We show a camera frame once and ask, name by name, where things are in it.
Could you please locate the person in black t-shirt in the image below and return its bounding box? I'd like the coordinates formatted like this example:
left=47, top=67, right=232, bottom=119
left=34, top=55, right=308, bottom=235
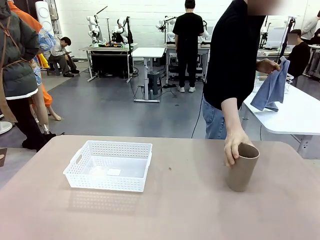
left=201, top=0, right=298, bottom=140

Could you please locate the white framed workbench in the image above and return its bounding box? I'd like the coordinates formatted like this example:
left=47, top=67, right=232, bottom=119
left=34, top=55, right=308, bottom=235
left=164, top=41, right=212, bottom=85

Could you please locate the seated man in grey shirt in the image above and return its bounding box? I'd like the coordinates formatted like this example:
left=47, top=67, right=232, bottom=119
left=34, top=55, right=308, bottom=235
left=48, top=36, right=80, bottom=78

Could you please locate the grey plastic stool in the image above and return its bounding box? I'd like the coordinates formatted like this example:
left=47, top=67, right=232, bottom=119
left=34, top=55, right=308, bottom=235
left=147, top=71, right=163, bottom=95

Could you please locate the brown flat board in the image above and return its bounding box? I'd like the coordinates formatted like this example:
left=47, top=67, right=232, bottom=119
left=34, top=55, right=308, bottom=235
left=0, top=147, right=8, bottom=167

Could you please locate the white perforated plastic basket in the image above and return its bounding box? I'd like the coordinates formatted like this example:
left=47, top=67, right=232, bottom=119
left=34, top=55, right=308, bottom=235
left=62, top=140, right=153, bottom=193

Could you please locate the grey workbench with black panel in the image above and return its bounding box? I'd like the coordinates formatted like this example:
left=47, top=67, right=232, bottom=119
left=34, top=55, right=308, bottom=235
left=79, top=43, right=138, bottom=83

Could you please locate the white height-adjustable desk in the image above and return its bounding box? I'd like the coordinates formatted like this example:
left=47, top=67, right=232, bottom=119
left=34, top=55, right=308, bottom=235
left=131, top=46, right=166, bottom=104

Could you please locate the white rounded table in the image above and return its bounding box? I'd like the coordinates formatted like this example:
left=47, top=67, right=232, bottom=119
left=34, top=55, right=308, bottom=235
left=241, top=79, right=320, bottom=160

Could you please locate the person's right forearm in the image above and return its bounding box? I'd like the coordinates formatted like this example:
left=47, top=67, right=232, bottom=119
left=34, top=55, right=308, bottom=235
left=220, top=96, right=247, bottom=135

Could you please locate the dark low bench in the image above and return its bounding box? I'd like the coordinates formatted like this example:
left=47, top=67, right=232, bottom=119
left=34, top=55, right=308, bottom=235
left=46, top=61, right=62, bottom=76

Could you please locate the person in dark puffer jacket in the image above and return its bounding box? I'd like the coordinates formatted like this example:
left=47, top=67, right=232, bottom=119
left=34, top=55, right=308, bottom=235
left=0, top=0, right=57, bottom=152

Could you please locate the blue cloth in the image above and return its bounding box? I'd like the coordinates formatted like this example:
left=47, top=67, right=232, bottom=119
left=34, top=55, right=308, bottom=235
left=250, top=56, right=291, bottom=113

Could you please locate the black tripod stand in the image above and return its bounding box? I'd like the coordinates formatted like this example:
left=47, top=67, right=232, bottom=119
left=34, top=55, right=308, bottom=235
left=276, top=16, right=297, bottom=65

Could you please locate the person in grey top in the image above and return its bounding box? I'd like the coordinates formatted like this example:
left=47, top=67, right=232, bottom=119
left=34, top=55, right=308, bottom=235
left=301, top=9, right=320, bottom=46

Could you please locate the person's left hand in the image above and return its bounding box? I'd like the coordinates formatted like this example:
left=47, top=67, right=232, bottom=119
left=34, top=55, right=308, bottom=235
left=256, top=58, right=281, bottom=75

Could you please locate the white tower air conditioner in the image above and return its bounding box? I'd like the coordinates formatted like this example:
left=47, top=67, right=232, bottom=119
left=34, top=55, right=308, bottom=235
left=34, top=0, right=55, bottom=38

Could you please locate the black floor cable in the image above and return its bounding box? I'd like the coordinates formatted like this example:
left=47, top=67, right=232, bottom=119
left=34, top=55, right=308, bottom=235
left=191, top=93, right=205, bottom=140

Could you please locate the standing man in black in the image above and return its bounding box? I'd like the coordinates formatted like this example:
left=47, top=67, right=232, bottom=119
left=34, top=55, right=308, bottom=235
left=172, top=0, right=205, bottom=93

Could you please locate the beige plastic cup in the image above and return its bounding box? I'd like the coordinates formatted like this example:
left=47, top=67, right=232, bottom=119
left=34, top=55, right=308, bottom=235
left=226, top=142, right=260, bottom=193

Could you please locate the mannequin in orange clothing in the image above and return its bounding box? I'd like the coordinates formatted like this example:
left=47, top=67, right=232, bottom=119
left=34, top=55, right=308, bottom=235
left=7, top=0, right=63, bottom=135

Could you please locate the white round fan base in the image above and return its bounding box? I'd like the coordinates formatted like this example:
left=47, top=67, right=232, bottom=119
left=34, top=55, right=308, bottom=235
left=0, top=121, right=13, bottom=136

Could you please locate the white wire basket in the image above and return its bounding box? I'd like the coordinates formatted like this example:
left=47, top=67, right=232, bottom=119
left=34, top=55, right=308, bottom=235
left=253, top=72, right=293, bottom=95

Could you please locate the person's right hand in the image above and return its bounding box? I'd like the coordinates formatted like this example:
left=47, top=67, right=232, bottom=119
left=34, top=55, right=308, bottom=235
left=223, top=128, right=256, bottom=169

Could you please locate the seated person in black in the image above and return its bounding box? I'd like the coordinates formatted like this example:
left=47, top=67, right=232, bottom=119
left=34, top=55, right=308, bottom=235
left=284, top=29, right=312, bottom=87

